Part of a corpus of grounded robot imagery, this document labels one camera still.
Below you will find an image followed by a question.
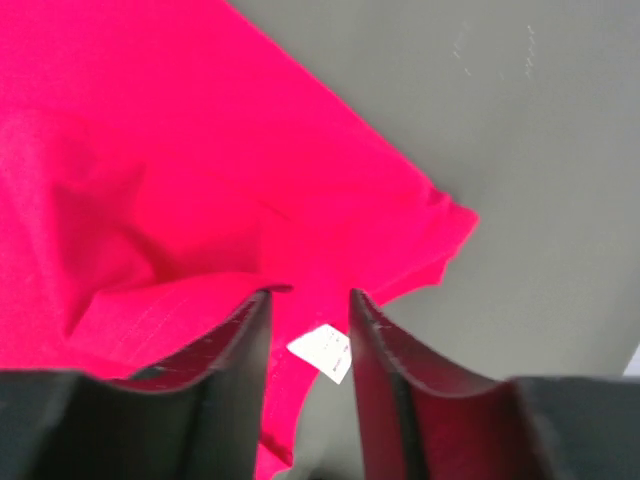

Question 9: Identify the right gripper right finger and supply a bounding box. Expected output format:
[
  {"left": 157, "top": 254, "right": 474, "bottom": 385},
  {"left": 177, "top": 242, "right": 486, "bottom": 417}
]
[{"left": 349, "top": 290, "right": 639, "bottom": 480}]

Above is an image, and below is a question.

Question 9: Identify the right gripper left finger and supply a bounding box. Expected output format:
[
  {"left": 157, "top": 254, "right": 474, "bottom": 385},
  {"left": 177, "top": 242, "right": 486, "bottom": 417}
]
[{"left": 1, "top": 291, "right": 272, "bottom": 479}]

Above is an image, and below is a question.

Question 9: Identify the red t shirt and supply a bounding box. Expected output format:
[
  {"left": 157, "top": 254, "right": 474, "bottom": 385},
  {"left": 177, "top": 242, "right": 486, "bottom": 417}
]
[{"left": 1, "top": 1, "right": 478, "bottom": 479}]

